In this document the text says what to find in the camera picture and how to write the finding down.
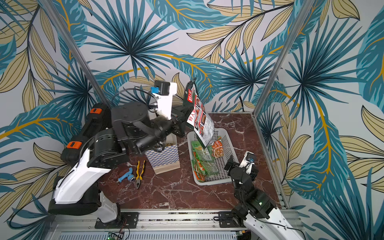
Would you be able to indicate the right metal corner post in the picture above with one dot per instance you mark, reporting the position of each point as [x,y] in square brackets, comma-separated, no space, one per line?
[300,20]

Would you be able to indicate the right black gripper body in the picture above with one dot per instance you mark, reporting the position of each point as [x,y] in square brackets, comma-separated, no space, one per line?
[235,167]

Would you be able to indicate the black tool case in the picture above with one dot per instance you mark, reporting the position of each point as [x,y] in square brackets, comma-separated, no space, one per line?
[98,119]

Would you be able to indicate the green red flat packet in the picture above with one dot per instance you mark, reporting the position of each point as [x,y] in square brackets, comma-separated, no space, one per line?
[198,173]

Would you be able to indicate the blue glue gun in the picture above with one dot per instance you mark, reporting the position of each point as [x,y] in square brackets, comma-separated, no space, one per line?
[128,175]

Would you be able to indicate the blue checkered paper bag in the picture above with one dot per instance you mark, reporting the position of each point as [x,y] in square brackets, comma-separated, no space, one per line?
[168,159]

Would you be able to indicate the yellow black pliers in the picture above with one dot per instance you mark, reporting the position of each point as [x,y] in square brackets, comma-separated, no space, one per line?
[139,173]

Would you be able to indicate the green yellow snack packet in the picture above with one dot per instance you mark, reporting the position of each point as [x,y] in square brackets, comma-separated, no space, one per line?
[217,148]

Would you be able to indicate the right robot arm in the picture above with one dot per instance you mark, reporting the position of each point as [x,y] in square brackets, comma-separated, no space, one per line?
[256,211]

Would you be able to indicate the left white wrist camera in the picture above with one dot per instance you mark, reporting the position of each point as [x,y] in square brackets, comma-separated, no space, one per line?
[163,93]

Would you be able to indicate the left metal corner post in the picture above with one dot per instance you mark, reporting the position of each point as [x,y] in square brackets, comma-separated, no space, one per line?
[59,23]

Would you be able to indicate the green orange packet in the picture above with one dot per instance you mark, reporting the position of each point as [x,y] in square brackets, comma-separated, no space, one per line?
[203,158]

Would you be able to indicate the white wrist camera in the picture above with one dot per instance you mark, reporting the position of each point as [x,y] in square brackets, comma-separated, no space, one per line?
[163,93]
[249,160]

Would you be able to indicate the dark packet with label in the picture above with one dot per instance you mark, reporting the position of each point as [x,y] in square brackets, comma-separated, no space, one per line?
[198,119]

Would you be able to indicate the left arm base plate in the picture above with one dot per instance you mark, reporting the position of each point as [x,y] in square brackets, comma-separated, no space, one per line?
[126,220]

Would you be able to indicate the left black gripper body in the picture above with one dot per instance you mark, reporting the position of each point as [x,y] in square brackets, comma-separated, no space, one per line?
[178,115]

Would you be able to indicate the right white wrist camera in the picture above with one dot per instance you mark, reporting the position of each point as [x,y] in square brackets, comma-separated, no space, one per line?
[249,160]

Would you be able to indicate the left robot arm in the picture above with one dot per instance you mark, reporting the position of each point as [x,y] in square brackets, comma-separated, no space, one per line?
[95,152]

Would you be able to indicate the white plastic basket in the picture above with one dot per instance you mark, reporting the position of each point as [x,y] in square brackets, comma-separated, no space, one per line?
[229,151]

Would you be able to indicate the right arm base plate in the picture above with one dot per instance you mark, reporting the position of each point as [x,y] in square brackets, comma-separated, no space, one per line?
[231,219]

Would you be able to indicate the aluminium rail frame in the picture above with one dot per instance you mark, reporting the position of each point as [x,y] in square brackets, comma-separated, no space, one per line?
[150,225]

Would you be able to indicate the metal corner post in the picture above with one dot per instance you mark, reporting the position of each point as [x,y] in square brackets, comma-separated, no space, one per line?
[300,20]
[59,23]

